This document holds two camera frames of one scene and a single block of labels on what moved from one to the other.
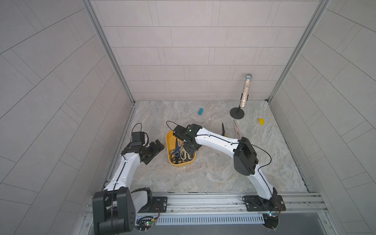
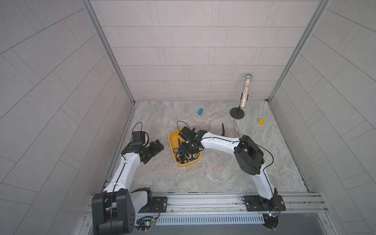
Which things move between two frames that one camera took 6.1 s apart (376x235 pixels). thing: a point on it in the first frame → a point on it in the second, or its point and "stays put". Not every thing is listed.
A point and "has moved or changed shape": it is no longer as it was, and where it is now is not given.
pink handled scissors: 236,133 stays put
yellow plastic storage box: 171,141 has moved or changed shape
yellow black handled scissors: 223,133 stays put
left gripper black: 155,150 stays put
